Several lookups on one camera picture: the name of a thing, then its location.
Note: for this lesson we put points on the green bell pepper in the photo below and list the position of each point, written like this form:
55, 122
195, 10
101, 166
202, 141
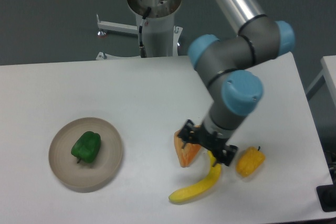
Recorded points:
87, 147

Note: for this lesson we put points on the yellow bell pepper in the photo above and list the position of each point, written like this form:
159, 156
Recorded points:
250, 161

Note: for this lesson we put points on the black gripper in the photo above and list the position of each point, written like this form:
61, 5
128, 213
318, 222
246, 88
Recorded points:
210, 137

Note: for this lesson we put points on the orange triangular bread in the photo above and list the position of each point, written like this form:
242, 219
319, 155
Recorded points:
185, 153

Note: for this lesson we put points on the yellow banana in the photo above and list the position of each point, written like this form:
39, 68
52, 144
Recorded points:
188, 193

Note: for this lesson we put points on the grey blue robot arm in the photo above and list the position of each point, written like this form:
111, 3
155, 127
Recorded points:
221, 65

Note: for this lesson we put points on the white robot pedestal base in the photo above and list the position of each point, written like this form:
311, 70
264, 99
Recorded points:
155, 27

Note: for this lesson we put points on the beige round plate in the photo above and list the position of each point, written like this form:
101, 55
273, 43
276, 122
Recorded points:
85, 177

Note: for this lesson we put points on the black device at edge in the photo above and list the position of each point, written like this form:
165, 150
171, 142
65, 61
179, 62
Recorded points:
326, 195

